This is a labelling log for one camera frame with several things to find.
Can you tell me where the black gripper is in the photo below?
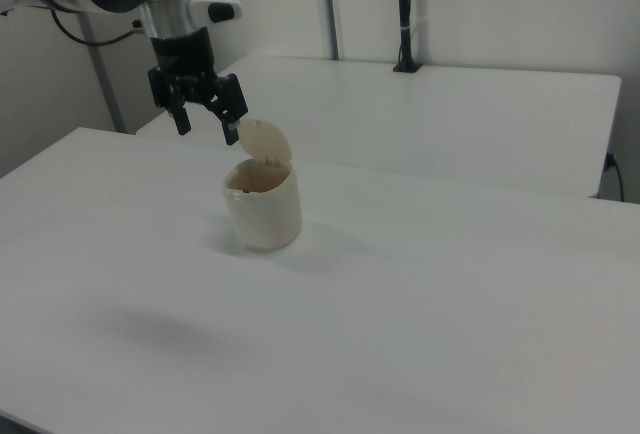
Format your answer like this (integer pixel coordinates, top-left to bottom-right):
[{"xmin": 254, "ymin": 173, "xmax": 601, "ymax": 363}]
[{"xmin": 147, "ymin": 25, "xmax": 249, "ymax": 147}]

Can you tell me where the cream trash bin lid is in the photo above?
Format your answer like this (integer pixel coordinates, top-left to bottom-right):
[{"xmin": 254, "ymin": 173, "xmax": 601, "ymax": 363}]
[{"xmin": 236, "ymin": 117, "xmax": 294, "ymax": 169}]

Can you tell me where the cream plastic trash bin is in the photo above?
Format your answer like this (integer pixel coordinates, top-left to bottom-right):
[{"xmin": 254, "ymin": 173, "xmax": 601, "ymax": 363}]
[{"xmin": 222, "ymin": 159, "xmax": 304, "ymax": 254}]

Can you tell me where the white table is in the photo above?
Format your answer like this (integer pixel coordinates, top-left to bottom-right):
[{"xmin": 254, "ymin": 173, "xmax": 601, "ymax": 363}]
[{"xmin": 135, "ymin": 55, "xmax": 623, "ymax": 200}]

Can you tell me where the black clamped pole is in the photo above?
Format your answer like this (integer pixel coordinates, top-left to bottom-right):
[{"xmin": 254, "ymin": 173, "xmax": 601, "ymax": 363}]
[{"xmin": 392, "ymin": 0, "xmax": 424, "ymax": 74}]

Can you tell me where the grey wall frame post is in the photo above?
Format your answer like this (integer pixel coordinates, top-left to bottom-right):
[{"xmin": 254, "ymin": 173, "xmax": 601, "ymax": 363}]
[
  {"xmin": 318, "ymin": 0, "xmax": 342, "ymax": 61},
  {"xmin": 77, "ymin": 12, "xmax": 127, "ymax": 134}
]

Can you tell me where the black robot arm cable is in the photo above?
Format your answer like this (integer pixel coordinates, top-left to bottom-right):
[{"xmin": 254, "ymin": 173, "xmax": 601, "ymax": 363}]
[{"xmin": 48, "ymin": 7, "xmax": 151, "ymax": 47}]

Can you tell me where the black power cable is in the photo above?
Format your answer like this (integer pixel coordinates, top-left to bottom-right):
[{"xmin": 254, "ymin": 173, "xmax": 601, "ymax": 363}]
[{"xmin": 604, "ymin": 152, "xmax": 627, "ymax": 202}]

